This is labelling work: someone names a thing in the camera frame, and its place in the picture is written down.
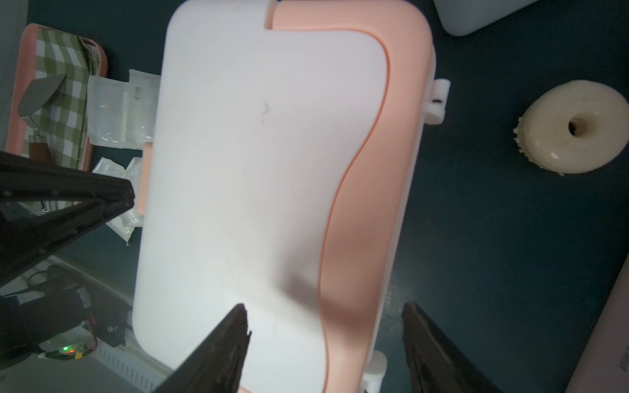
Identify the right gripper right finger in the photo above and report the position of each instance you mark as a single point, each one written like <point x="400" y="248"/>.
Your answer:
<point x="436" y="364"/>

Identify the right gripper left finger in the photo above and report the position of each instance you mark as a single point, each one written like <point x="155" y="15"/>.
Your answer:
<point x="217" y="364"/>

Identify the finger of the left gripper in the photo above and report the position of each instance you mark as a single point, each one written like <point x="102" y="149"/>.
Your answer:
<point x="28" y="240"/>

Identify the pink first aid box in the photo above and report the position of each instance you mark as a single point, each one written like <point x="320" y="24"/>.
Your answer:
<point x="603" y="366"/>

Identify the white box peach handle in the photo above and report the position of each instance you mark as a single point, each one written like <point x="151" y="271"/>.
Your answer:
<point x="286" y="138"/>

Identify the blue box orange handle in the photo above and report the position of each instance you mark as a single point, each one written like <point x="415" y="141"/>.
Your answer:
<point x="463" y="17"/>

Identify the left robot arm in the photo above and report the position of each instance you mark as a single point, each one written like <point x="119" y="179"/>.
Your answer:
<point x="45" y="208"/>

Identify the pink tray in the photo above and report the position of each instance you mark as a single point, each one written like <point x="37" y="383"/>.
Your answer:
<point x="24" y="75"/>

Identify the green checkered cloth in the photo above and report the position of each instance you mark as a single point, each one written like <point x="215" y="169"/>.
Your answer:
<point x="65" y="118"/>

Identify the cream round brush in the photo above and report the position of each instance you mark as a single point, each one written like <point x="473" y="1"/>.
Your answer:
<point x="574" y="128"/>

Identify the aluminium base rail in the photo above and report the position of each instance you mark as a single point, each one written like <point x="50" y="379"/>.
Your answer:
<point x="127" y="360"/>

